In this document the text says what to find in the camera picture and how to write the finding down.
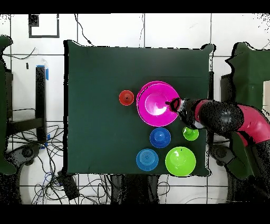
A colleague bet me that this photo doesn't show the green plastic cup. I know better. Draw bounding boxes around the green plastic cup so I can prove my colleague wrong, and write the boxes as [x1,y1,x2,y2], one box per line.
[182,126,199,142]

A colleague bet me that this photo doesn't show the black metal stand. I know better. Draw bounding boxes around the black metal stand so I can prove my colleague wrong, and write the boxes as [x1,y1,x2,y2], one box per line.
[7,64,50,143]

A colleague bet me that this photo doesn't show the black power adapter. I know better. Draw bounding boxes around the black power adapter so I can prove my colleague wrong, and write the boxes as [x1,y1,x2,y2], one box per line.
[57,170,80,201]

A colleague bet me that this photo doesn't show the dark blue plastic bowl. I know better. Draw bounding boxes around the dark blue plastic bowl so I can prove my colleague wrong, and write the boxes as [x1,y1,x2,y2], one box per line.
[149,127,171,149]

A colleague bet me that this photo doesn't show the pink plastic bowl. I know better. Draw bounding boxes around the pink plastic bowl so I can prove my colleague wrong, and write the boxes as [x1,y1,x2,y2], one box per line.
[136,80,175,100]
[137,83,180,128]

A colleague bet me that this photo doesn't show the red plastic cup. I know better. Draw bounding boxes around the red plastic cup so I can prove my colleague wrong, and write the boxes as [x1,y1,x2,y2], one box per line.
[118,90,135,107]

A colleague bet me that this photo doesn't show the black square frame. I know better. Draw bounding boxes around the black square frame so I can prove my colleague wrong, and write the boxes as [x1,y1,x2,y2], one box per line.
[28,14,60,39]

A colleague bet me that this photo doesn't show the light blue plastic bowl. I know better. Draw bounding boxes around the light blue plastic bowl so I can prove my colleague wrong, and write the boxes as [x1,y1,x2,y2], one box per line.
[136,148,159,172]

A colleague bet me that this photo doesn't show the white box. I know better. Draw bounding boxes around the white box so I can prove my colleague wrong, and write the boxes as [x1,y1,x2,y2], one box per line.
[262,79,270,119]

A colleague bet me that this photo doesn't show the thin black floor cable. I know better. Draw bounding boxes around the thin black floor cable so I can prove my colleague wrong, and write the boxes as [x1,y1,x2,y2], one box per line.
[73,14,94,46]

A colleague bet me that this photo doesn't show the green plastic bowl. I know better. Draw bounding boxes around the green plastic bowl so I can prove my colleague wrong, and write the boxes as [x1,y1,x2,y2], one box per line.
[165,146,197,177]

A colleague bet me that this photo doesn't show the dark green tablecloth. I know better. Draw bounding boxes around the dark green tablecloth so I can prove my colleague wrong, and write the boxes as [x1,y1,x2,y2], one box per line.
[63,40,216,177]

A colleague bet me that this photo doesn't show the green clothed side table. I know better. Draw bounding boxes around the green clothed side table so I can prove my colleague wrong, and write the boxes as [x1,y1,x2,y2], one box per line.
[225,42,270,180]
[0,34,17,175]

